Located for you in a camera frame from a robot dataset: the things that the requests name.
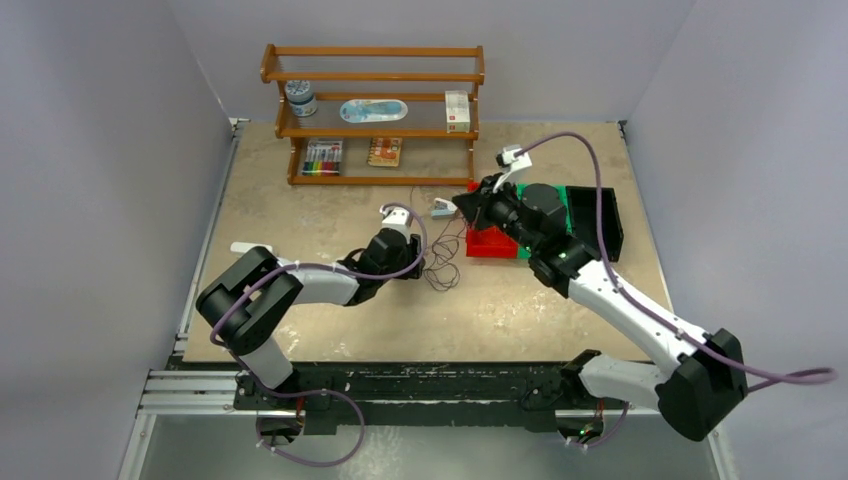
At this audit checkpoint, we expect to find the aluminium rail frame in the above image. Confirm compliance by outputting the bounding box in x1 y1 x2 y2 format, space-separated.
117 117 738 480

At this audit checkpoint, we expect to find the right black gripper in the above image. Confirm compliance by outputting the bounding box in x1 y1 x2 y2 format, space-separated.
454 173 541 255

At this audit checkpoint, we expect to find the wooden shelf rack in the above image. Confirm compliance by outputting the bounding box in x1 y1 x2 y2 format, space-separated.
260 44 486 187

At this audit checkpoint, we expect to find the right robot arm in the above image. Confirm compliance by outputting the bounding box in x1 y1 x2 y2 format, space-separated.
452 176 748 441

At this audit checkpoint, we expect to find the orange small notebook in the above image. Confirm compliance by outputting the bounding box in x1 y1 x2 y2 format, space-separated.
367 137 403 168

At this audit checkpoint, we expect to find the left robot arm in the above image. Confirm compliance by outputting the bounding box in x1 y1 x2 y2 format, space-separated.
195 227 424 409

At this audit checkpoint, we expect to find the white rectangular eraser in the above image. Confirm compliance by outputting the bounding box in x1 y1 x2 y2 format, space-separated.
229 242 255 255

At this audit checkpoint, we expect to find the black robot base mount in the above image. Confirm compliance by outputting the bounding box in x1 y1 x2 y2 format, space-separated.
234 361 623 435

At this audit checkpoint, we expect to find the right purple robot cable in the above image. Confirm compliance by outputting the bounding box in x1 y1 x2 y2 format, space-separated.
516 131 837 450

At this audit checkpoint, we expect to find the blue oval packaged item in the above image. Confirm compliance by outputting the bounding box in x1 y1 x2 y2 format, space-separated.
339 99 408 124

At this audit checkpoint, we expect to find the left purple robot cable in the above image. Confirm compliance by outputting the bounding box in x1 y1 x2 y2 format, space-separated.
209 203 429 468

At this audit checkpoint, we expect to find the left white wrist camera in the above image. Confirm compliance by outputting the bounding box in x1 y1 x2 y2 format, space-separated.
379 205 413 235

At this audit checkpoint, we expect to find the white red box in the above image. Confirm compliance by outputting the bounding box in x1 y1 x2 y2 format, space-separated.
444 90 471 133

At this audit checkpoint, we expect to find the marker pen set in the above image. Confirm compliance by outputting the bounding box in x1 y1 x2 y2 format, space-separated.
301 138 344 176

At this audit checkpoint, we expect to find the green plastic bin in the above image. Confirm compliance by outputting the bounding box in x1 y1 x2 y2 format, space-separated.
516 184 572 259

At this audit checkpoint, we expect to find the red plastic bin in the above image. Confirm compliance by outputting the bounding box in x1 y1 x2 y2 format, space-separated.
464 180 521 260

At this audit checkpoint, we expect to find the blue white jar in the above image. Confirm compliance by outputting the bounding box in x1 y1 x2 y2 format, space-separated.
284 80 317 117

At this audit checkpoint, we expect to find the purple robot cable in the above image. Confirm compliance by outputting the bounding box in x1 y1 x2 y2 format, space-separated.
516 131 837 450
209 203 429 468

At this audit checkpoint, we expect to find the black plastic bin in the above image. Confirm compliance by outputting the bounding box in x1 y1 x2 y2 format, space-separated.
566 186 624 263

